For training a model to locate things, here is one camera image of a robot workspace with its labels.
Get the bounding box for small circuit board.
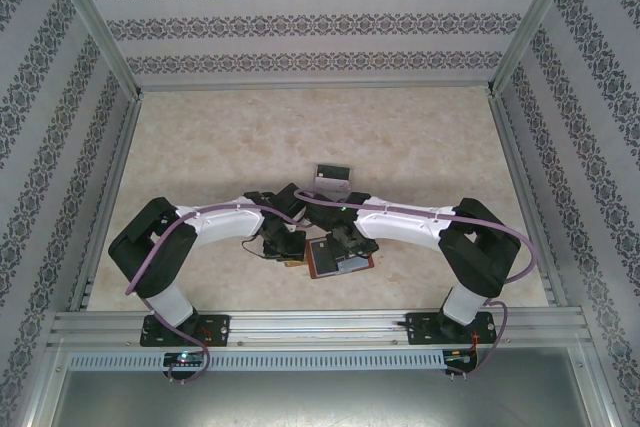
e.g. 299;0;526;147
443;348;479;364
163;351;207;367

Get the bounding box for slotted grey cable duct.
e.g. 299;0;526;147
66;350;446;371

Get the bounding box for aluminium side rail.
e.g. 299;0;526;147
487;89;569;307
74;91;146;311

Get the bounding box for aluminium mounting rail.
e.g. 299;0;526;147
48;309;587;348

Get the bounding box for thin black left camera cable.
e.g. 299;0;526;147
239;236;266;258

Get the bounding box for clear acrylic card stand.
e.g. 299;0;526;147
310;162;355;196

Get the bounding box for aluminium frame post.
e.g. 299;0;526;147
44;0;144;98
487;0;586;96

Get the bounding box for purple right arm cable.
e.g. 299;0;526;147
294;189;532;379

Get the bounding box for silver VIP card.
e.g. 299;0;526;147
312;175;351;194

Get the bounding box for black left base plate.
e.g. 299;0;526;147
139;313;232;348

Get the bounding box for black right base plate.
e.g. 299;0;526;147
405;310;494;346

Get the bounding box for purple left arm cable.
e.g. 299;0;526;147
123;199;301;386

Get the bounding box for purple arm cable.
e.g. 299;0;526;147
294;189;532;379
123;199;301;386

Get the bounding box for brown leather card holder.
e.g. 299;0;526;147
282;238;376;280

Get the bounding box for grey metal sheet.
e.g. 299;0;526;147
49;346;614;427

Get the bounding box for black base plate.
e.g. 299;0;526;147
139;313;232;348
405;310;494;346

